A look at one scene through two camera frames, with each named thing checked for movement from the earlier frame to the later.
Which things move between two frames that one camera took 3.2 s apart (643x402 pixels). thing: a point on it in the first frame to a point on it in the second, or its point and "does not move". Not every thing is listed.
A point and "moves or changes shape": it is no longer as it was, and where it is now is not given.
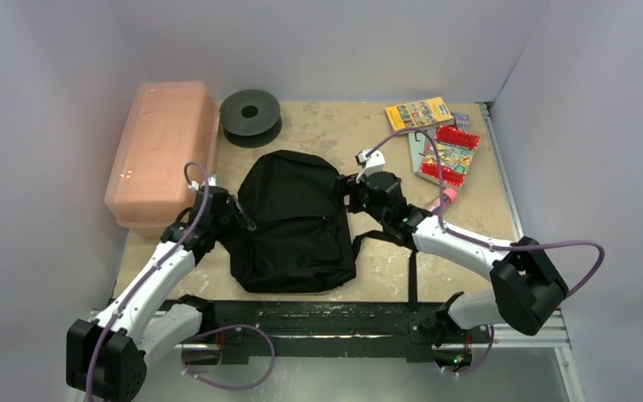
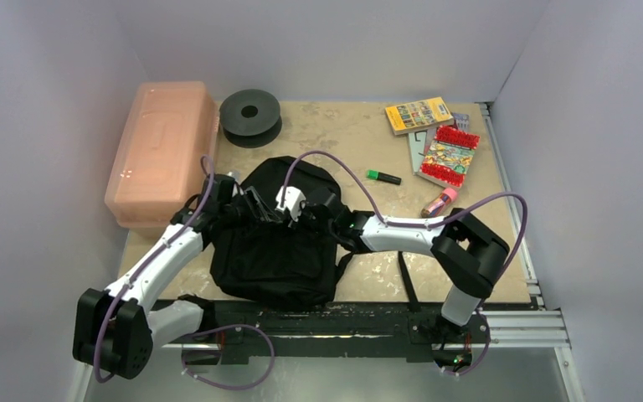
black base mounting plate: (336, 329) does not move
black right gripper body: (355, 193) to (304, 208)
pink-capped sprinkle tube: (449, 196) does not move
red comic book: (456, 150) does not move
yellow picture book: (419, 115) does not move
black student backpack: (302, 242) moves or changes shape
